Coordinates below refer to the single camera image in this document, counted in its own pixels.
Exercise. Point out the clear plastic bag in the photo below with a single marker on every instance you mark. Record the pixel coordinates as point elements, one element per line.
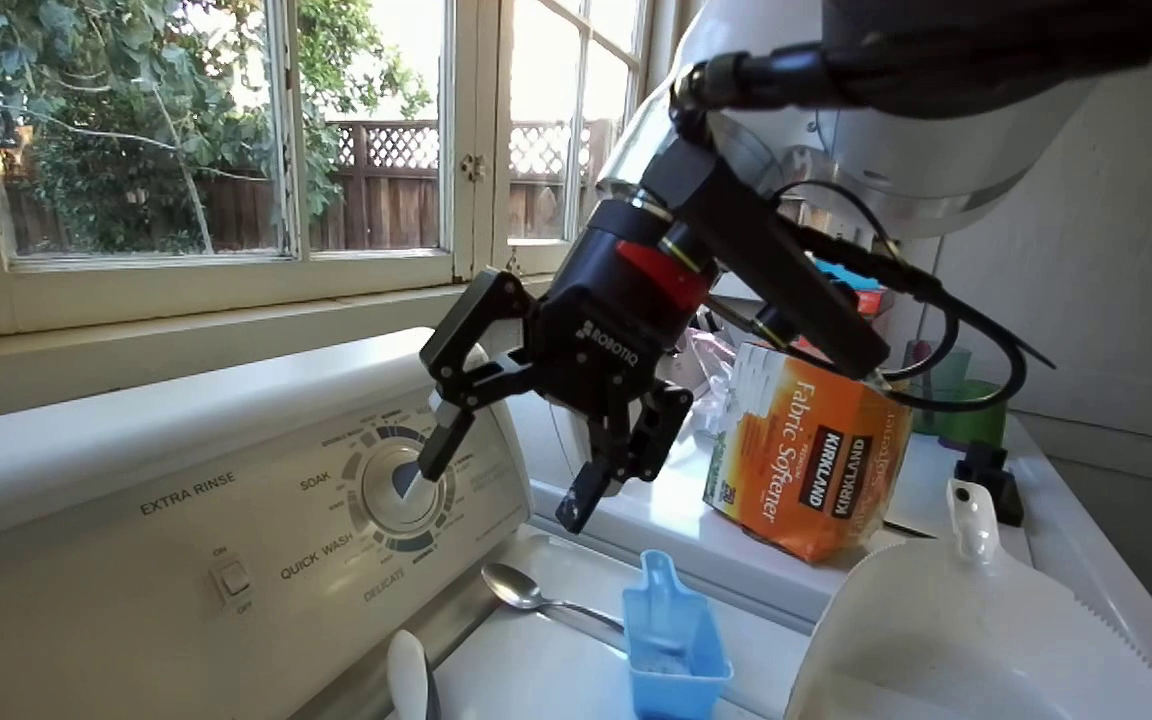
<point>721,384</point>

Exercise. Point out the white hand broom black bristles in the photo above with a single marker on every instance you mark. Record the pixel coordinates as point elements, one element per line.
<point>408,681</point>

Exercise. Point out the white window frame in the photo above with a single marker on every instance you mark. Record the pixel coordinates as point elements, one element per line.
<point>202,294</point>

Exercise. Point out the blue plastic detergent scoop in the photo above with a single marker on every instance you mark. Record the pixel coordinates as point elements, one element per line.
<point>678,655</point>

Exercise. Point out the orange fabric softener box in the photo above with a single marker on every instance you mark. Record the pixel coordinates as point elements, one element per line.
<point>803,460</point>

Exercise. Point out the metal spoon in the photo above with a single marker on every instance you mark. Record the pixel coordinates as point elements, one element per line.
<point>517,586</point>

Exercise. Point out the white washer with dial panel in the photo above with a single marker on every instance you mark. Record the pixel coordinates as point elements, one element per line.
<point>97,586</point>

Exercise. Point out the white dustpan with black lip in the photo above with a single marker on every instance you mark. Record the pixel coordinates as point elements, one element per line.
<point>963,640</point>

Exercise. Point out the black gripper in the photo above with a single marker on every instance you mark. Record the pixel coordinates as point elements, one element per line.
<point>603,332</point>

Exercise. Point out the white washer push switch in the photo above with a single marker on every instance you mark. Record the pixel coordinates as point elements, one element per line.
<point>230,578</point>

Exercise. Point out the teal green bottle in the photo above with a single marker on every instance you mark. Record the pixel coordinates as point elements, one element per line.
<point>937,384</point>

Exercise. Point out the round washer dial knob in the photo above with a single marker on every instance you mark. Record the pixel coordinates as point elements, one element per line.
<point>397,512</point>

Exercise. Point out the brown wooden fence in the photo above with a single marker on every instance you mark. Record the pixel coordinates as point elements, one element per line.
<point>376,201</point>

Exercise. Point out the black plastic clamp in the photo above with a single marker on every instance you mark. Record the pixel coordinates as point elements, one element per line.
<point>988,483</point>

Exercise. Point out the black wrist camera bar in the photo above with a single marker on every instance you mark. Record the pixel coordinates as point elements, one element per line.
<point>789,275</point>

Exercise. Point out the green leafy tree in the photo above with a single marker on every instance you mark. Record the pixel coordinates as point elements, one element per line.
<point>111,121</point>

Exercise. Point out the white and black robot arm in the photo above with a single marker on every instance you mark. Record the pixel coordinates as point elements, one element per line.
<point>949,144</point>

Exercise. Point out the light green bottle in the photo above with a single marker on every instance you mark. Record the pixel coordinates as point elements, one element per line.
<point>979,422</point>

